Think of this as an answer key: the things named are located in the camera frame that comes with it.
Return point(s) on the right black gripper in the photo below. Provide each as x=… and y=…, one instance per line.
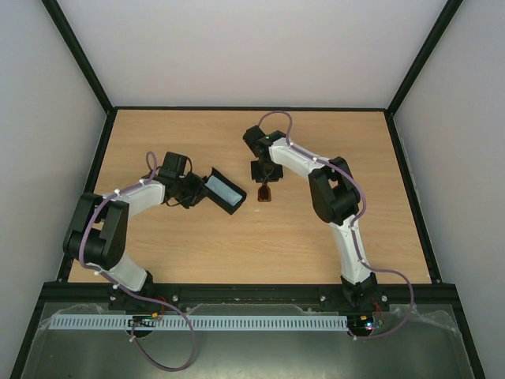
x=266, y=172

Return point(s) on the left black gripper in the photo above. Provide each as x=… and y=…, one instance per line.
x=199, y=193

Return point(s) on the brown sunglasses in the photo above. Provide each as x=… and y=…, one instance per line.
x=264, y=193

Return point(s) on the light blue cleaning cloth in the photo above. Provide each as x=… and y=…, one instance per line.
x=224, y=191

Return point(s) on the black glasses case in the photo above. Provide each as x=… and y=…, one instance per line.
x=220, y=202

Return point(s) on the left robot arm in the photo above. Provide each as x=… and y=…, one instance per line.
x=97, y=233

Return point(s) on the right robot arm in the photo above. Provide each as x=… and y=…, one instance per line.
x=334, y=199

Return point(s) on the left control board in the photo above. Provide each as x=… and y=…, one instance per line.
x=144, y=320

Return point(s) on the control board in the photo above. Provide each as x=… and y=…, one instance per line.
x=144, y=320
x=366, y=322

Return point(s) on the right control board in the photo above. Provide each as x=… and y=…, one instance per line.
x=366, y=322

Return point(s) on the black aluminium frame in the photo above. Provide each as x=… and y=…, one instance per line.
x=299, y=294

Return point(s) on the light blue slotted cable duct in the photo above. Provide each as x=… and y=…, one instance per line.
x=102, y=322

